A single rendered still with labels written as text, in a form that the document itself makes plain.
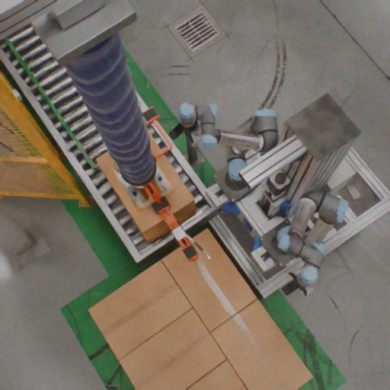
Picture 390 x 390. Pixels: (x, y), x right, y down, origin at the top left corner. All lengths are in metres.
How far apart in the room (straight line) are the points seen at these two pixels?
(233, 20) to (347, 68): 1.08
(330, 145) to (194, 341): 1.82
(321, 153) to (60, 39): 1.29
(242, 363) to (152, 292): 0.76
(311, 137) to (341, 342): 2.26
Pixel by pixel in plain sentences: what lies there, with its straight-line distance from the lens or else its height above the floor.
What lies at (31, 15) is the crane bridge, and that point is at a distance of 1.87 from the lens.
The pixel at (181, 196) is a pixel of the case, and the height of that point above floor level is 0.95.
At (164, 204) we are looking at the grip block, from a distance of 3.51.
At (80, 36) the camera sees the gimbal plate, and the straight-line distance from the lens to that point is 1.92.
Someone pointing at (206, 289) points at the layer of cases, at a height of 0.54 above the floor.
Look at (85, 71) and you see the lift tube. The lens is 2.16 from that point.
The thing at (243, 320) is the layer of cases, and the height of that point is 0.54.
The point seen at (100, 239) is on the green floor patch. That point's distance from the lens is 4.65.
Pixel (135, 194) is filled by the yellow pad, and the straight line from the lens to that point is 3.64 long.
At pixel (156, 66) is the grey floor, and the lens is 5.11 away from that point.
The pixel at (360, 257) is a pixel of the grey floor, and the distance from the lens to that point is 4.68.
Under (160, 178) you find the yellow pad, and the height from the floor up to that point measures 1.00.
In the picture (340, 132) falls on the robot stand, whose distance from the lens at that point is 2.70.
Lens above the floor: 4.47
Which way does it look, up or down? 74 degrees down
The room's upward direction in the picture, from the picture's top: 7 degrees counter-clockwise
